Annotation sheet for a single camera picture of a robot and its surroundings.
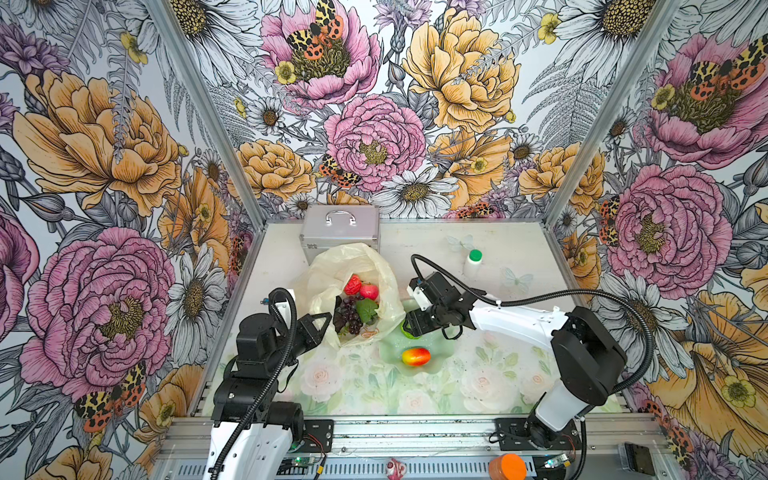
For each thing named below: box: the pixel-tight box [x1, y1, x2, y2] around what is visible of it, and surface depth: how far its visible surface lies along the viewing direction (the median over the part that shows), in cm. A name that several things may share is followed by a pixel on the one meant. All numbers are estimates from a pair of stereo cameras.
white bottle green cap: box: [464, 249, 483, 278], surface depth 101 cm
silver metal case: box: [299, 204, 381, 266], surface depth 101 cm
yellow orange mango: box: [401, 348, 431, 366], surface depth 85 cm
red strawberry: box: [344, 273, 363, 295], surface depth 99 cm
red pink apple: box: [360, 283, 379, 301], surface depth 98 cm
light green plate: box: [416, 328, 458, 376], surface depth 89 cm
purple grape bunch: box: [339, 294, 364, 335], surface depth 92 cm
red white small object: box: [385, 458, 407, 480], surface depth 67 cm
